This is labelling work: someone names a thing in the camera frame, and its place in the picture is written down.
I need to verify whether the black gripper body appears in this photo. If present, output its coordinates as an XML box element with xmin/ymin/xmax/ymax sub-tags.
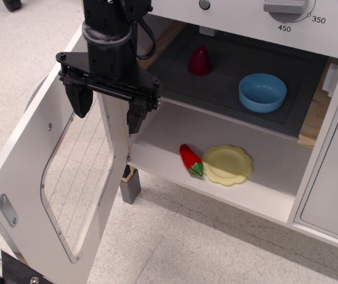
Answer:
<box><xmin>56</xmin><ymin>43</ymin><xmax>161</xmax><ymax>112</ymax></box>

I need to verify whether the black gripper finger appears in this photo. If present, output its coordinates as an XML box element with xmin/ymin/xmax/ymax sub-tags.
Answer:
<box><xmin>127</xmin><ymin>100</ymin><xmax>150</xmax><ymax>134</ymax></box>
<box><xmin>64</xmin><ymin>83</ymin><xmax>93</xmax><ymax>118</ymax></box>

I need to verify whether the white oven door with window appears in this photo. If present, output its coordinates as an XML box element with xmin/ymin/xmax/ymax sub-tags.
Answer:
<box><xmin>0</xmin><ymin>25</ymin><xmax>132</xmax><ymax>284</ymax></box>

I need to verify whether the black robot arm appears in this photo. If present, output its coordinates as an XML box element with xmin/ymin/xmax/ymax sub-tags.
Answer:
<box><xmin>56</xmin><ymin>1</ymin><xmax>161</xmax><ymax>134</ymax></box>

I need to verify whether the dark gray oven tray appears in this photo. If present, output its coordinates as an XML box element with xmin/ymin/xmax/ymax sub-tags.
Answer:
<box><xmin>148</xmin><ymin>24</ymin><xmax>328</xmax><ymax>137</ymax></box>

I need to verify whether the white toy oven cabinet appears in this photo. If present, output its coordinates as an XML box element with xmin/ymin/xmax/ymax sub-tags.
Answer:
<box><xmin>128</xmin><ymin>1</ymin><xmax>338</xmax><ymax>247</ymax></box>

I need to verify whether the red toy chili pepper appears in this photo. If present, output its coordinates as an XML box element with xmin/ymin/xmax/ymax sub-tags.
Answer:
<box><xmin>180</xmin><ymin>144</ymin><xmax>203</xmax><ymax>176</ymax></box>

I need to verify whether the gray cabinet leg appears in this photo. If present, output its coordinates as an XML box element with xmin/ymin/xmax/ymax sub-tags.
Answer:
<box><xmin>120</xmin><ymin>170</ymin><xmax>141</xmax><ymax>205</ymax></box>

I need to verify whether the dark red cone toy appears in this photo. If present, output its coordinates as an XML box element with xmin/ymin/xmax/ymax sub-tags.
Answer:
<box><xmin>188</xmin><ymin>45</ymin><xmax>212</xmax><ymax>76</ymax></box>

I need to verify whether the yellow scalloped plate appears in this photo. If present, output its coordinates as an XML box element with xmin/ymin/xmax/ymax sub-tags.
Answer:
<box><xmin>201</xmin><ymin>144</ymin><xmax>253</xmax><ymax>186</ymax></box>

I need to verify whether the gray round button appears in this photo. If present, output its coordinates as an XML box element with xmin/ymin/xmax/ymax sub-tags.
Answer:
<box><xmin>199</xmin><ymin>0</ymin><xmax>210</xmax><ymax>10</ymax></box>

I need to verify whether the black caster wheel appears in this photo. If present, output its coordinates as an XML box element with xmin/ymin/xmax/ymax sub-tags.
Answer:
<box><xmin>2</xmin><ymin>0</ymin><xmax>22</xmax><ymax>12</ymax></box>

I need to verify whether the blue plastic bowl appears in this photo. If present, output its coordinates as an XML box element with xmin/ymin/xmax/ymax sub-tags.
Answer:
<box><xmin>239</xmin><ymin>73</ymin><xmax>287</xmax><ymax>114</ymax></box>

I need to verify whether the gray temperature knob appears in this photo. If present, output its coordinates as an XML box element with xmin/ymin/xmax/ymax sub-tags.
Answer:
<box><xmin>263</xmin><ymin>0</ymin><xmax>309</xmax><ymax>23</ymax></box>

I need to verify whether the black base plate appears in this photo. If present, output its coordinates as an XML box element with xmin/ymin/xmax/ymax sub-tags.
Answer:
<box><xmin>1</xmin><ymin>251</ymin><xmax>52</xmax><ymax>284</ymax></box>

